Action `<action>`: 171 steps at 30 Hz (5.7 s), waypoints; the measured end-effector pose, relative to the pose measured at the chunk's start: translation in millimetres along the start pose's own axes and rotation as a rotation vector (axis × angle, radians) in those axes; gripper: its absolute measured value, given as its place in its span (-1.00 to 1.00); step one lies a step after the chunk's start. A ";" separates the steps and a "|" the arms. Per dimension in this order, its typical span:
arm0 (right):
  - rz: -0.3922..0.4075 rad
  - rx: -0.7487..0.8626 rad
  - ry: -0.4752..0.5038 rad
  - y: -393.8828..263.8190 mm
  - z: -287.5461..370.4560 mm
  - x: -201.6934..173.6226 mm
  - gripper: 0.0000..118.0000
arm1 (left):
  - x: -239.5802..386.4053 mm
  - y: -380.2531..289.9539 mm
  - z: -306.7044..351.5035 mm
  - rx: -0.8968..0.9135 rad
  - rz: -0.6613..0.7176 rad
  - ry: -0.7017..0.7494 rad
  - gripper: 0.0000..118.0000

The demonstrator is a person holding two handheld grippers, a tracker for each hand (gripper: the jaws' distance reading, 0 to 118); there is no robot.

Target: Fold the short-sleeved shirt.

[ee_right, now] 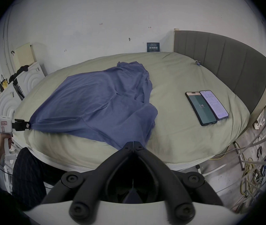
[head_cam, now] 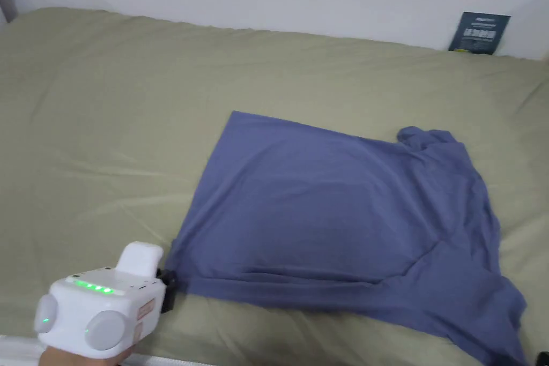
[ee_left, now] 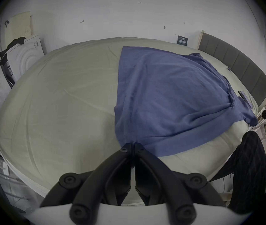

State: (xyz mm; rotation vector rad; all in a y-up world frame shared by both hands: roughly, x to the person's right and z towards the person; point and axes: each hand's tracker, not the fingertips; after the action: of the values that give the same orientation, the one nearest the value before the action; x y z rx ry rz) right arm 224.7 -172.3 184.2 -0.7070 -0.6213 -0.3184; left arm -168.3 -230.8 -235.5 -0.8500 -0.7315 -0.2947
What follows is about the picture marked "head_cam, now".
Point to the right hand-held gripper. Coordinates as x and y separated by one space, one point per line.
543 359

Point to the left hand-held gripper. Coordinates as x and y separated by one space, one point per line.
107 297

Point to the blue shirt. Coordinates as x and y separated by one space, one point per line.
343 220

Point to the person's left hand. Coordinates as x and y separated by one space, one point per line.
64 356

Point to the bed with pale green sheet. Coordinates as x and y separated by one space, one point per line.
98 134

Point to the dark blue card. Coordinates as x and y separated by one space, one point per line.
479 34

